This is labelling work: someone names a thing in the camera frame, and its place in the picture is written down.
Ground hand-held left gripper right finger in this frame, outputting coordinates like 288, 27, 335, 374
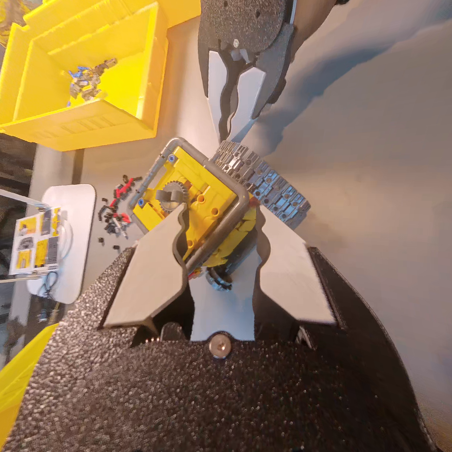
253, 206, 336, 341

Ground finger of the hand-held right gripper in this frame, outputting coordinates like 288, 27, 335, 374
226, 67, 267, 142
207, 50, 230, 141

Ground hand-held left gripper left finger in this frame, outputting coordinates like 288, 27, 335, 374
102, 204, 195, 341

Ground black yellow toy brick vehicle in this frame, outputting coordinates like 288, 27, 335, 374
127, 138, 262, 292

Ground grey toy track chain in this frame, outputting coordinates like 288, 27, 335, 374
210, 141, 311, 228

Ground light grey desk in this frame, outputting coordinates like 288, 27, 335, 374
7, 0, 452, 452

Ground person's right hand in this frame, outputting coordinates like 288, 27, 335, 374
292, 0, 337, 61

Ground yellow plastic bin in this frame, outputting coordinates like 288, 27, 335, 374
0, 323, 59, 433
165, 0, 202, 29
0, 0, 169, 152

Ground white base board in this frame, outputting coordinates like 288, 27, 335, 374
26, 184, 97, 304

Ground cluster of small brick parts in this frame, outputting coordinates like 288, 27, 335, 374
97, 175, 143, 251

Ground yellow black printed sheet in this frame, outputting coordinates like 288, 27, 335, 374
9, 206, 62, 276

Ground small parts inside bin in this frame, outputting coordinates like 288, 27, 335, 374
67, 58, 118, 106

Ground black cable with plug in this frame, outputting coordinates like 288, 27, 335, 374
37, 270, 60, 301

